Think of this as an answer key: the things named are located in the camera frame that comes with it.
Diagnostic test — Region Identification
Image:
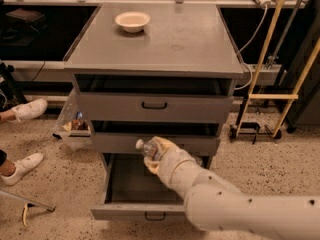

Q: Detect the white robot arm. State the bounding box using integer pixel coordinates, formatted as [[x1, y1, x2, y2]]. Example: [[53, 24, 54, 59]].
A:
[[136, 136, 320, 240]]

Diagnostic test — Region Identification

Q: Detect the grey drawer cabinet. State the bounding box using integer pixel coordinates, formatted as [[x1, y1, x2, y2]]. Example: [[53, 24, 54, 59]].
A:
[[62, 2, 244, 158]]

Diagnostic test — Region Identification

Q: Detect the lower white sneaker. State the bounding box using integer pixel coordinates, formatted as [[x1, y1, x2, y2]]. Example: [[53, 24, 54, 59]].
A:
[[1, 153, 44, 186]]

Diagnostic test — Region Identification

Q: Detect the yellow wooden ladder frame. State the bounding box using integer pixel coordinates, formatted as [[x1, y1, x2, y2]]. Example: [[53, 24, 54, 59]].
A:
[[230, 0, 320, 138]]

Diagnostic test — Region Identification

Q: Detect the white paper bowl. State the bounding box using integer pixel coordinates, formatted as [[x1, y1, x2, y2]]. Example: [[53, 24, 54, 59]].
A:
[[115, 12, 151, 33]]

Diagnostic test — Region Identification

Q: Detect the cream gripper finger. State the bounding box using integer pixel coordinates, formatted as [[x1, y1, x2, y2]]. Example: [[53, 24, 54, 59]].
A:
[[153, 136, 178, 153], [144, 158, 160, 175]]

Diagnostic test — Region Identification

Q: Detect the upper white sneaker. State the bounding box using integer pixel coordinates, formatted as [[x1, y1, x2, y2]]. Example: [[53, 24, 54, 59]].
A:
[[9, 99, 47, 123]]

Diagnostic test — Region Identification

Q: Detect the grey top drawer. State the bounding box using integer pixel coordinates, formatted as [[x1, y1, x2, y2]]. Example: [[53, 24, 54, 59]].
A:
[[75, 74, 233, 123]]

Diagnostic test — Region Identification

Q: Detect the clear plastic water bottle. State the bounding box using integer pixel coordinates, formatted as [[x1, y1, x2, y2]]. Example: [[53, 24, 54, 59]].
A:
[[136, 139, 163, 161]]

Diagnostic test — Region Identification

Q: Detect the white power cable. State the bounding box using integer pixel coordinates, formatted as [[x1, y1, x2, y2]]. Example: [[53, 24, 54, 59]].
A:
[[233, 3, 270, 92]]

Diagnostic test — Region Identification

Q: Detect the grey drawer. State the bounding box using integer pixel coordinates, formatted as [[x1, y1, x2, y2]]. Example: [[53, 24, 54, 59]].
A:
[[75, 74, 233, 123], [89, 153, 214, 222], [92, 121, 220, 156]]

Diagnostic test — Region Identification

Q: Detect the grey middle drawer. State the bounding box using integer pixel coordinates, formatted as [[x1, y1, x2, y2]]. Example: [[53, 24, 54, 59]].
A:
[[92, 121, 220, 156]]

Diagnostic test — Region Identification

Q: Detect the black equipment at left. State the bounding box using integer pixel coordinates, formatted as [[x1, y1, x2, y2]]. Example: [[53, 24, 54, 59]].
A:
[[0, 62, 27, 104]]

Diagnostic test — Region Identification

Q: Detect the grey bottom drawer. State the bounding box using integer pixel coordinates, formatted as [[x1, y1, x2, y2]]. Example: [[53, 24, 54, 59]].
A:
[[89, 153, 214, 222]]

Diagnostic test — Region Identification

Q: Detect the clear plastic trash bag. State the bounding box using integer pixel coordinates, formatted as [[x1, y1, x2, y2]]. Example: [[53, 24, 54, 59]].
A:
[[53, 90, 92, 151]]

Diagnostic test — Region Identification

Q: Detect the white sneaker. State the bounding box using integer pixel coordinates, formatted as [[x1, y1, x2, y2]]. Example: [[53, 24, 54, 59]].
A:
[[1, 153, 44, 186], [9, 99, 47, 123]]

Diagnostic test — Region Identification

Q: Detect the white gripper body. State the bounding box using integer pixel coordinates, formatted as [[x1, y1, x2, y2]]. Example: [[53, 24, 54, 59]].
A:
[[157, 149, 200, 193]]

